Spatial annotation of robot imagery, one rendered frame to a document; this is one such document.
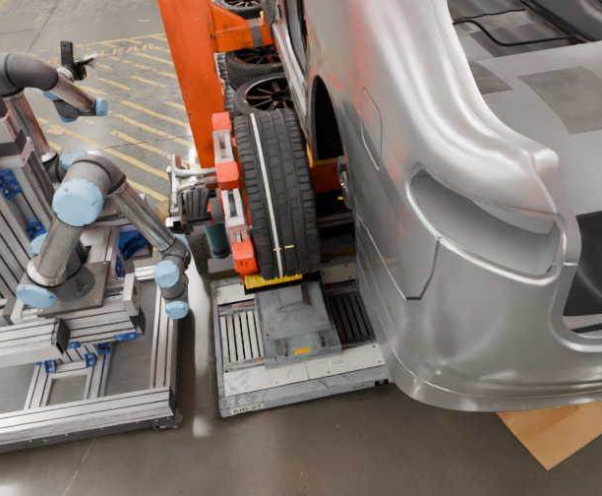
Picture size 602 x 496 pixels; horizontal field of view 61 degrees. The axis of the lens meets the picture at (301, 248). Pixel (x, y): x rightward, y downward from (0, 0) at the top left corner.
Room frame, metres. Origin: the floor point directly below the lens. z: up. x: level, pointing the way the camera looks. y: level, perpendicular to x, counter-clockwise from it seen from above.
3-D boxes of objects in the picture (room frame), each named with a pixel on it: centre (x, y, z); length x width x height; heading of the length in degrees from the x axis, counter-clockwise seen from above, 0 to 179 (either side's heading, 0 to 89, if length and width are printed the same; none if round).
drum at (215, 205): (1.63, 0.31, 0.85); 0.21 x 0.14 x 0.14; 96
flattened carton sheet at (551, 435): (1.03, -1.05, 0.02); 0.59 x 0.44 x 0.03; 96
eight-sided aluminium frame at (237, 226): (1.63, 0.24, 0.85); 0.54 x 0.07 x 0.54; 6
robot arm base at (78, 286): (1.30, 0.82, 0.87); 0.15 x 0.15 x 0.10
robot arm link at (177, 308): (1.14, 0.43, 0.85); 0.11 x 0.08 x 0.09; 6
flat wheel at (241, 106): (3.21, 0.02, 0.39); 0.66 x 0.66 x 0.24
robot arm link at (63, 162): (1.80, 0.86, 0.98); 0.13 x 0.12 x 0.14; 79
